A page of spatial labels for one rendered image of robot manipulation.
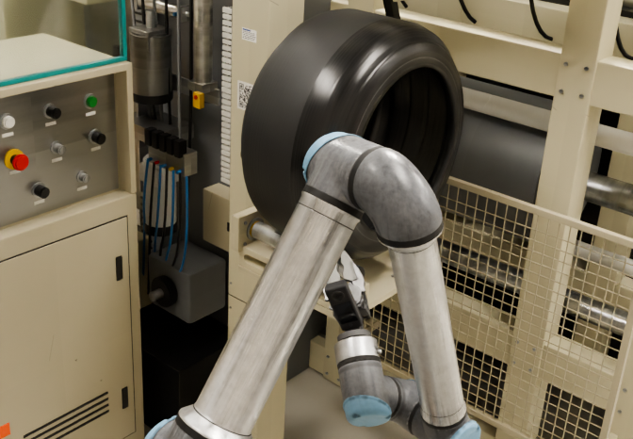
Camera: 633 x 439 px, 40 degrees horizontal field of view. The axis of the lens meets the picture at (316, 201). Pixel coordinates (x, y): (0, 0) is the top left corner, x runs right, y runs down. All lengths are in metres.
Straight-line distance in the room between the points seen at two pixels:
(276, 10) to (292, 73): 0.27
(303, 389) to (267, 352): 1.68
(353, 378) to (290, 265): 0.36
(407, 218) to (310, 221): 0.18
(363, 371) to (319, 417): 1.31
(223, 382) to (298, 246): 0.27
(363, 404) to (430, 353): 0.21
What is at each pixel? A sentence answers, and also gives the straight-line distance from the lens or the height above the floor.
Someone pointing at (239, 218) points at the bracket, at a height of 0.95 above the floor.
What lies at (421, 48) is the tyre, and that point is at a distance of 2.01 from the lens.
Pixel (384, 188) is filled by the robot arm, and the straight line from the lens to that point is 1.44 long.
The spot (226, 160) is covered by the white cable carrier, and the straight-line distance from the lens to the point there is 2.38.
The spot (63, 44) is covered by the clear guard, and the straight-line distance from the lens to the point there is 2.26.
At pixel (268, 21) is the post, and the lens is 2.15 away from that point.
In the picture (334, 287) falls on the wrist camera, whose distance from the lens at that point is 1.78.
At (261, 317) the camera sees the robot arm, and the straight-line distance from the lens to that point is 1.52.
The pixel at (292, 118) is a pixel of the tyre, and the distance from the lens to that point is 1.90.
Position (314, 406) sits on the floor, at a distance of 3.14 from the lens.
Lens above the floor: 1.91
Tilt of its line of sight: 24 degrees down
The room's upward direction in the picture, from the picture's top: 3 degrees clockwise
